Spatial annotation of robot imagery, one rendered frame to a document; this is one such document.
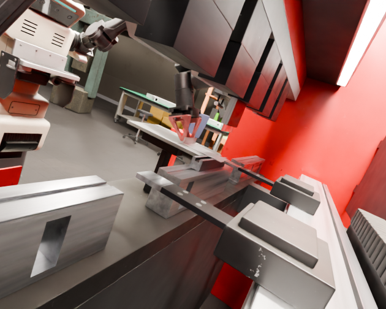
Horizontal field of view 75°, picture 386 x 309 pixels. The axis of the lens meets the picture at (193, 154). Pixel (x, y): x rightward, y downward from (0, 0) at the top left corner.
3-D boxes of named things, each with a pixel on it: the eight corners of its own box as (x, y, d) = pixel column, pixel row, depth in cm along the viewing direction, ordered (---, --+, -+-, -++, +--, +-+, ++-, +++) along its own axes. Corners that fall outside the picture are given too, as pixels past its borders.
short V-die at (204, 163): (215, 162, 83) (219, 154, 82) (223, 166, 81) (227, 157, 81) (189, 166, 65) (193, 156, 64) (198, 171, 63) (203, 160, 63)
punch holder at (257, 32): (213, 88, 65) (239, 22, 61) (243, 99, 61) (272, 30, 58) (187, 72, 51) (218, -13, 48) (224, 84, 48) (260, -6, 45)
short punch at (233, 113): (228, 131, 79) (240, 102, 77) (234, 133, 78) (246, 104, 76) (217, 129, 70) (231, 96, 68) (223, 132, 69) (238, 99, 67)
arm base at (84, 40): (87, 41, 127) (67, 31, 116) (100, 35, 124) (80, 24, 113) (90, 57, 126) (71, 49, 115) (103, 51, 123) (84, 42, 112)
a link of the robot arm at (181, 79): (179, 76, 82) (170, 71, 77) (198, 72, 79) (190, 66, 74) (181, 97, 82) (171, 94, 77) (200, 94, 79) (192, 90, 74)
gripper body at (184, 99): (201, 115, 81) (200, 92, 81) (187, 111, 72) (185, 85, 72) (184, 118, 84) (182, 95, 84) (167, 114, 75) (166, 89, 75)
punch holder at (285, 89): (258, 116, 119) (272, 81, 116) (275, 122, 116) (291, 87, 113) (251, 111, 105) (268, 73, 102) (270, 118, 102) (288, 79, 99)
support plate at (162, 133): (158, 127, 94) (158, 124, 94) (219, 156, 84) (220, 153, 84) (126, 122, 78) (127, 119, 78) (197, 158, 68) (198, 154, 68)
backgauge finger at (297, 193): (229, 165, 79) (235, 150, 78) (313, 205, 69) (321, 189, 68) (216, 167, 68) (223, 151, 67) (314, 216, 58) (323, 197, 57)
